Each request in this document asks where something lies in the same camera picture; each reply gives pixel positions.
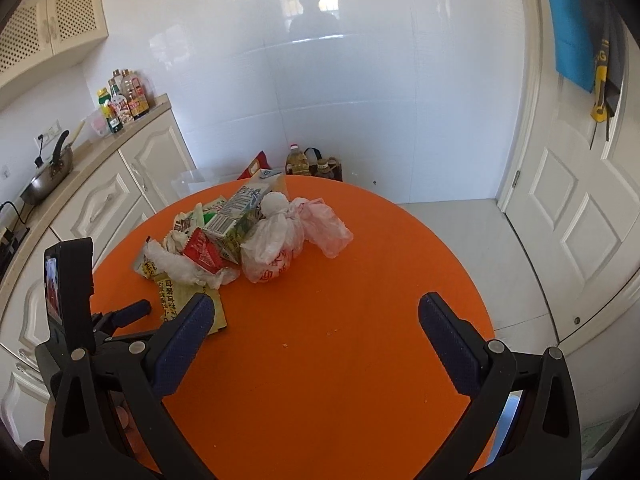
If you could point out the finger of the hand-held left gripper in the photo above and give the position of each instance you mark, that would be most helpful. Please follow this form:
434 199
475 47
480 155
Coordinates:
135 308
112 342

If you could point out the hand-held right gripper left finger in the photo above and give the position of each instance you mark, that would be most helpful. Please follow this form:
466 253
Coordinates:
185 345

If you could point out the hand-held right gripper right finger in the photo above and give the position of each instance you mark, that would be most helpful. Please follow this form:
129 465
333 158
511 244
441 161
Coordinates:
450 350

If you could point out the pale yellow wrapper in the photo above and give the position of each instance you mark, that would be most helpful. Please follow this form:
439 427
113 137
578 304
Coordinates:
175 300

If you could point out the yellow packet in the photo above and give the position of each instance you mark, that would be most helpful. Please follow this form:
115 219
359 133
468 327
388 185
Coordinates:
147 269

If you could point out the white plastic bin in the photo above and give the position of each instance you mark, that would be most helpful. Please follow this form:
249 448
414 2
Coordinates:
510 410

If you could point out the red packet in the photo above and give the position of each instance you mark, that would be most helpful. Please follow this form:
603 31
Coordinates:
200 252

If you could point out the white bag red print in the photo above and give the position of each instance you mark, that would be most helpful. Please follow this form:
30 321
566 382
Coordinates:
270 255

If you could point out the milk carton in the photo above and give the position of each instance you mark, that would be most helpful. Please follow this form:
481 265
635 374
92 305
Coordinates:
240 220

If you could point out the pink translucent plastic bag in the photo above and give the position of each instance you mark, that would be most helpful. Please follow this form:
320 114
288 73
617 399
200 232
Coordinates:
325 230

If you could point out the person's left hand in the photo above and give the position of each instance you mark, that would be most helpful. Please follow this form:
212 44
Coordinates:
122 417

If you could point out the black induction cooktop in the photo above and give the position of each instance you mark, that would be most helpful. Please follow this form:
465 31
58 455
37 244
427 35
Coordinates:
12 252

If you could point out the cream kitchen base cabinet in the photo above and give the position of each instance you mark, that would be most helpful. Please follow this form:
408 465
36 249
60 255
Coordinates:
115 185

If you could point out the orange round table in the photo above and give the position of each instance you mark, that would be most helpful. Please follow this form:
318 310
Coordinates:
325 350

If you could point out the clear plastic storage box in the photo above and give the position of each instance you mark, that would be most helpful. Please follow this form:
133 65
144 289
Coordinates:
195 185

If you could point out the clear plastic container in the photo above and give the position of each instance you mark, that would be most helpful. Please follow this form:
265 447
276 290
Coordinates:
97 122

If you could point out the red white pouch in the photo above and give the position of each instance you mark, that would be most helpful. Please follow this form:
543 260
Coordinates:
121 110

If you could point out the green patterned stool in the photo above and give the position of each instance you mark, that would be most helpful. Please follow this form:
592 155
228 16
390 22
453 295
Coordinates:
607 440

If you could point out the white panel door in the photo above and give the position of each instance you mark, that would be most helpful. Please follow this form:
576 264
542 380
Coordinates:
575 200

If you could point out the tall clear bottle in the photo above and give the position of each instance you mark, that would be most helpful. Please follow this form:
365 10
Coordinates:
116 82

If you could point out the cooking oil bottle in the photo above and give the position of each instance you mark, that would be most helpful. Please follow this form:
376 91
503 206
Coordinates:
296 160

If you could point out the black bag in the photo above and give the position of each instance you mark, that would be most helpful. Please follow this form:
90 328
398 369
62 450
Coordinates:
327 167

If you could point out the cream lattice door cabinet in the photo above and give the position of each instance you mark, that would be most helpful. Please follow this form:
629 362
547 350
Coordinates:
50 25

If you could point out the grey apron yellow trim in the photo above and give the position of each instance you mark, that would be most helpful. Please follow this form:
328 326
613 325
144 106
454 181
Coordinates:
607 70

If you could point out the blue apron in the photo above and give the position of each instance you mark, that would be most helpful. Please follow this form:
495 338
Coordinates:
570 25

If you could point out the white wall socket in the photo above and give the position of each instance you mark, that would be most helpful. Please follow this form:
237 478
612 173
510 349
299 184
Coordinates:
47 132

